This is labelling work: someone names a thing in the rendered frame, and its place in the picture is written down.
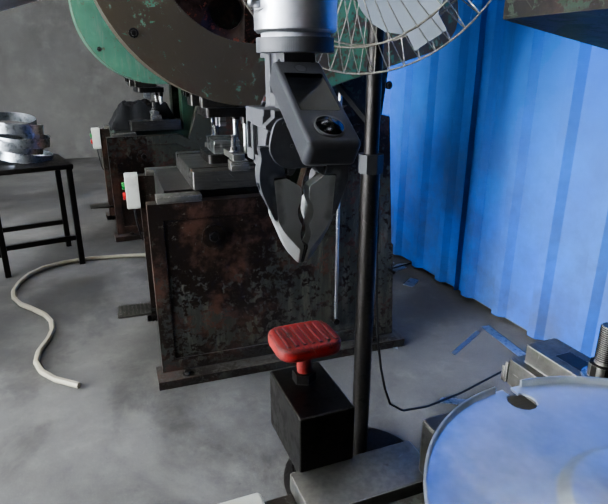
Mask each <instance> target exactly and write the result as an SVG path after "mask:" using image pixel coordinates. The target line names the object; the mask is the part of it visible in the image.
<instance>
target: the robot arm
mask: <svg viewBox="0 0 608 504"><path fill-rule="evenodd" d="M34 1H37V0H0V12H1V11H4V10H8V9H11V8H14V7H18V6H21V5H24V4H27V3H31V2H34ZM247 5H248V6H249V7H250V8H254V31H255V32H256V33H257V34H261V37H258V38H256V53H260V58H265V84H266V95H264V97H263V100H262V103H261V105H253V106H246V128H247V155H248V157H249V158H251V159H252V160H254V163H255V164H256V166H255V178H256V183H257V187H258V190H259V192H260V194H261V196H262V198H263V200H264V202H265V204H266V206H267V207H268V212H269V215H270V218H271V220H272V223H273V225H274V227H275V229H276V231H277V234H278V236H279V238H280V240H281V242H282V244H283V246H284V247H285V249H286V250H287V252H288V253H289V254H290V255H291V256H292V257H293V258H294V259H295V260H296V261H297V262H298V263H300V262H306V261H308V260H309V258H310V257H311V256H312V254H313V253H314V251H315V250H316V249H317V247H318V245H319V244H320V242H321V240H322V239H323V237H324V235H325V233H326V231H327V229H328V227H329V225H330V223H331V220H332V218H333V215H335V214H336V212H337V209H338V206H339V204H340V201H341V199H342V196H343V194H344V191H345V189H346V186H347V182H348V177H349V164H353V163H354V161H355V159H356V156H357V154H358V151H359V148H360V146H361V141H360V139H359V137H358V135H357V134H356V132H355V130H354V128H353V126H352V124H351V122H350V120H349V118H348V117H347V115H346V113H345V111H344V109H343V107H342V105H341V103H340V101H339V99H338V98H337V96H336V94H335V92H334V90H333V88H332V86H331V84H330V82H329V80H328V79H327V77H326V75H325V73H324V71H323V69H322V67H321V65H320V64H319V63H315V53H334V38H333V37H330V34H333V33H335V32H336V31H337V0H247ZM265 99H266V101H265ZM250 122H251V135H250ZM251 145H252V147H251ZM309 167H312V169H311V170H310V173H309V180H308V181H306V182H305V184H304V194H303V195H302V189H301V187H300V186H299V185H297V184H295V183H294V182H292V181H290V180H289V179H287V178H286V174H287V175H289V176H292V175H293V174H294V172H295V170H296V169H297V168H309ZM300 202H301V213H302V216H303V218H304V224H305V234H304V237H303V239H302V240H301V229H302V224H301V222H300V220H299V217H298V208H299V205H300Z"/></svg>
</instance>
